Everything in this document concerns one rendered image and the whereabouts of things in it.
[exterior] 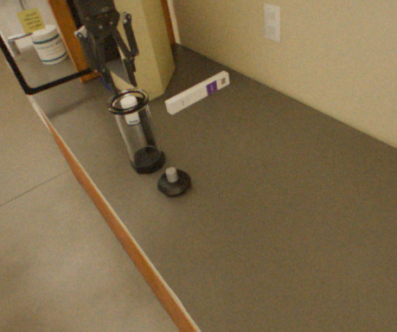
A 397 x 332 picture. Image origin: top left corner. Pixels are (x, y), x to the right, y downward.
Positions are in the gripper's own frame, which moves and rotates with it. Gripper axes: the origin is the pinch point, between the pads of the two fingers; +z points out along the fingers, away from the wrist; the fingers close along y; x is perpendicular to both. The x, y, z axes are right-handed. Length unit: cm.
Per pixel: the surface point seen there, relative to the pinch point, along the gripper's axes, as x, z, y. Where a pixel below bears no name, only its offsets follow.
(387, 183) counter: -51, 28, 41
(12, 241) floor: 106, 123, -67
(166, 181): -14.7, 24.6, -1.5
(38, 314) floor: 47, 123, -66
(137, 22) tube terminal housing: 31.0, 0.3, 20.9
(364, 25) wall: -27, 0, 56
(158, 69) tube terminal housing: 31.3, 18.7, 24.3
